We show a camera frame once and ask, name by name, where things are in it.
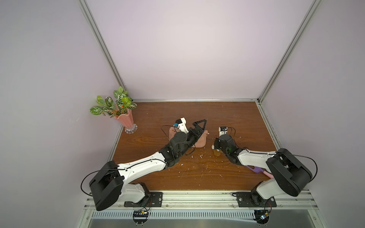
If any pink vase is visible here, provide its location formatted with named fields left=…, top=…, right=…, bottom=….
left=114, top=109, right=138, bottom=134

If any green artificial plant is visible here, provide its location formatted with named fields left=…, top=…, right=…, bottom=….
left=90, top=86, right=137, bottom=118

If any circuit board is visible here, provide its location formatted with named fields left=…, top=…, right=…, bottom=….
left=253, top=210, right=270, bottom=225
left=132, top=210, right=149, bottom=225

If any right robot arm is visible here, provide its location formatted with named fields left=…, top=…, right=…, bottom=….
left=212, top=135, right=315, bottom=205

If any plush cat keychain decoration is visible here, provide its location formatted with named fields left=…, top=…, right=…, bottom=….
left=212, top=145, right=222, bottom=157

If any left circuit board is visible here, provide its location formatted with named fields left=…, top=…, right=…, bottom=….
left=132, top=210, right=149, bottom=225

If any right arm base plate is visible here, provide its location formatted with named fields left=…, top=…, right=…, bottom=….
left=232, top=192, right=277, bottom=208

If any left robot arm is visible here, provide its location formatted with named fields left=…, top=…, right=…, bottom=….
left=89, top=119, right=207, bottom=211

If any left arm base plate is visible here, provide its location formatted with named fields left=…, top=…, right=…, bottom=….
left=124, top=192, right=163, bottom=208

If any purple pink toy fork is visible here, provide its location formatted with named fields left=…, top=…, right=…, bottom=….
left=246, top=166, right=274, bottom=179

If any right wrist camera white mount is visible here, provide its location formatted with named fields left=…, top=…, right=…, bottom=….
left=219, top=126, right=228, bottom=136

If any right circuit board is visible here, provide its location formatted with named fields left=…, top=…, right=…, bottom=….
left=253, top=210, right=270, bottom=225

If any aluminium front rail frame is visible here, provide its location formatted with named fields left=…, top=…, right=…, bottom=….
left=76, top=191, right=328, bottom=228

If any pink corduroy pencil bag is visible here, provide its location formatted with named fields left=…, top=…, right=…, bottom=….
left=169, top=127, right=209, bottom=148

